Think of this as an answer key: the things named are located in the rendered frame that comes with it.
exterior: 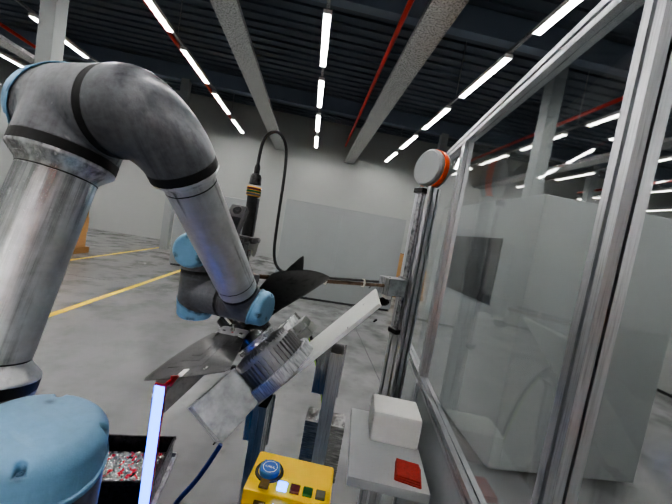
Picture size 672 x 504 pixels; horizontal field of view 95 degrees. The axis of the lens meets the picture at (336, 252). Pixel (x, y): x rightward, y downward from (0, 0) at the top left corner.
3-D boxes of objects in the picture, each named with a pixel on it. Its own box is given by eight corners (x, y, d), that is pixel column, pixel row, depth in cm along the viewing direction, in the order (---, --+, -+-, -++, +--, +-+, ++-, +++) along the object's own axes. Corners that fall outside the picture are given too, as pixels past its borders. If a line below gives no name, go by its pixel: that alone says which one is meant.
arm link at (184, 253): (166, 269, 63) (171, 228, 63) (195, 263, 74) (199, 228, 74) (202, 275, 63) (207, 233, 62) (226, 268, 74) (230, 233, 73)
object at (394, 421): (410, 423, 121) (415, 396, 121) (417, 451, 105) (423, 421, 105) (367, 414, 123) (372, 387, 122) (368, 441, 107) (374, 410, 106)
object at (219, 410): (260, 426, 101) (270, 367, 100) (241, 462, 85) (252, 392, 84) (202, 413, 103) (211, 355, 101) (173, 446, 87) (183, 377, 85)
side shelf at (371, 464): (409, 427, 124) (410, 420, 124) (428, 504, 88) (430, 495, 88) (350, 414, 126) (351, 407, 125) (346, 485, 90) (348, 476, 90)
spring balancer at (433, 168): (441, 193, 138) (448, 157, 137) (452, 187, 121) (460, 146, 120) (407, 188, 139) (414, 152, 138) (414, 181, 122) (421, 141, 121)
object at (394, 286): (395, 294, 134) (398, 275, 133) (406, 298, 128) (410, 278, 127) (376, 293, 129) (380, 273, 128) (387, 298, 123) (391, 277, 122)
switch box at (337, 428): (336, 466, 125) (345, 414, 123) (334, 483, 116) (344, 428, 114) (300, 457, 126) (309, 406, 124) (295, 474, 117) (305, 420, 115)
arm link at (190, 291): (208, 328, 64) (215, 276, 63) (165, 316, 67) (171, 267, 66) (231, 319, 71) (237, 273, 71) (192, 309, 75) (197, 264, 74)
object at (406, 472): (420, 470, 97) (421, 464, 97) (421, 490, 89) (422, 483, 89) (395, 461, 99) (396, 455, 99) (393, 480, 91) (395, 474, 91)
